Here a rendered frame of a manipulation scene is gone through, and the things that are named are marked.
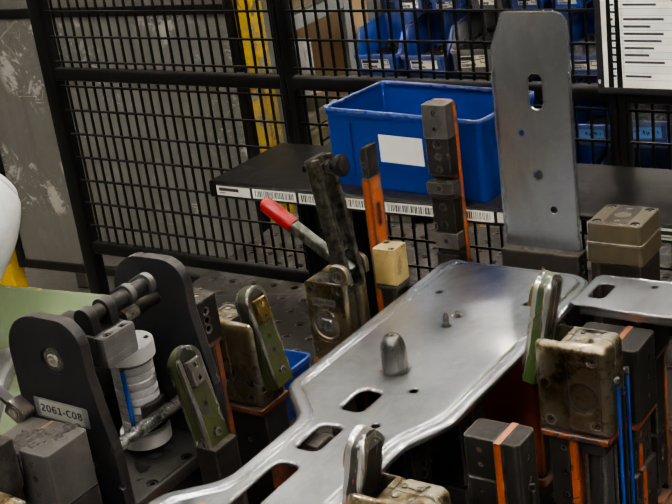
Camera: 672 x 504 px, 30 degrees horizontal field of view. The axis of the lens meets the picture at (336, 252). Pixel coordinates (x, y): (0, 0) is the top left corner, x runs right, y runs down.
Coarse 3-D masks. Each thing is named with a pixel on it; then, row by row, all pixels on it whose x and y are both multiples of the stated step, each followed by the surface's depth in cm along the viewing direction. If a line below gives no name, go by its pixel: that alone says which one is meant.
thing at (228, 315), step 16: (224, 320) 152; (224, 336) 152; (240, 336) 151; (224, 352) 153; (240, 352) 152; (256, 352) 151; (224, 368) 155; (240, 368) 153; (256, 368) 152; (240, 384) 154; (256, 384) 153; (240, 400) 155; (256, 400) 154; (272, 400) 155; (240, 416) 157; (256, 416) 155; (272, 416) 156; (240, 432) 158; (256, 432) 156; (272, 432) 156; (240, 448) 159; (256, 448) 158; (272, 480) 158; (256, 496) 161
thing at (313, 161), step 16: (320, 160) 159; (336, 160) 157; (320, 176) 159; (336, 176) 161; (320, 192) 160; (336, 192) 162; (320, 208) 161; (336, 208) 162; (336, 224) 161; (336, 240) 161; (352, 240) 163; (336, 256) 162; (352, 256) 164
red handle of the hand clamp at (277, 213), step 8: (264, 200) 168; (272, 200) 167; (264, 208) 167; (272, 208) 167; (280, 208) 167; (272, 216) 167; (280, 216) 166; (288, 216) 166; (280, 224) 167; (288, 224) 166; (296, 224) 166; (296, 232) 166; (304, 232) 165; (312, 232) 166; (304, 240) 166; (312, 240) 165; (320, 240) 165; (312, 248) 165; (320, 248) 165; (328, 256) 164; (352, 264) 164; (352, 272) 164
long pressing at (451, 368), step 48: (432, 288) 170; (480, 288) 168; (528, 288) 166; (576, 288) 165; (432, 336) 156; (480, 336) 155; (336, 384) 148; (384, 384) 146; (432, 384) 145; (480, 384) 144; (288, 432) 138; (384, 432) 136; (432, 432) 136; (240, 480) 131; (288, 480) 130; (336, 480) 128
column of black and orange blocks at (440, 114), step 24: (432, 120) 183; (456, 120) 184; (432, 144) 185; (456, 144) 185; (432, 168) 186; (456, 168) 186; (432, 192) 187; (456, 192) 186; (456, 216) 188; (456, 240) 189
